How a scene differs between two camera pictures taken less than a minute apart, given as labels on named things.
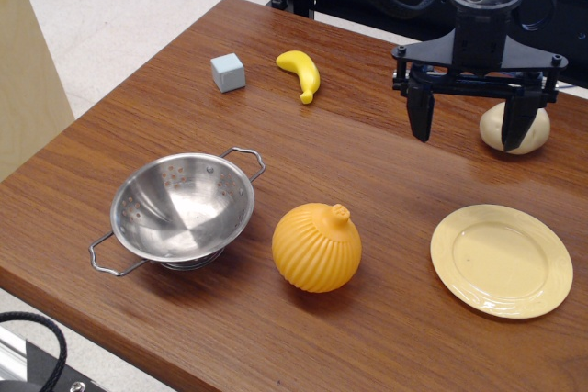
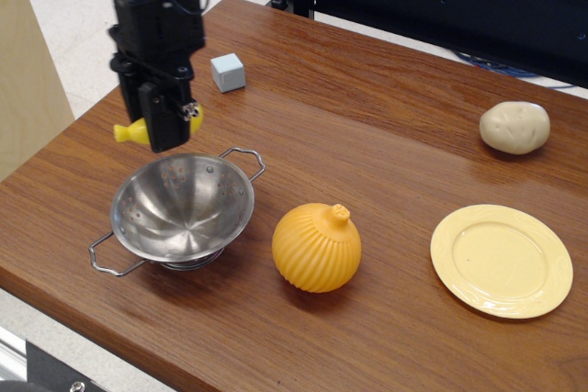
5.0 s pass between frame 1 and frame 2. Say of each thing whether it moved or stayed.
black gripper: moved
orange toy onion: stayed
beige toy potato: stayed
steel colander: stayed
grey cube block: stayed
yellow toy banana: moved
